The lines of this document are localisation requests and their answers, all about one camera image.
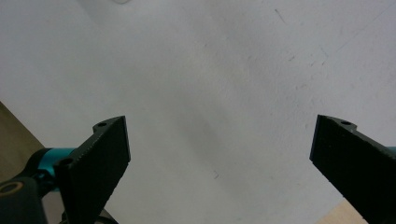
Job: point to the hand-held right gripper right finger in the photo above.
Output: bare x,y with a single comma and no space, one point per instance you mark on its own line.
351,161

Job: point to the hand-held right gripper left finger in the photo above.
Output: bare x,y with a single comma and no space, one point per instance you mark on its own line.
96,168

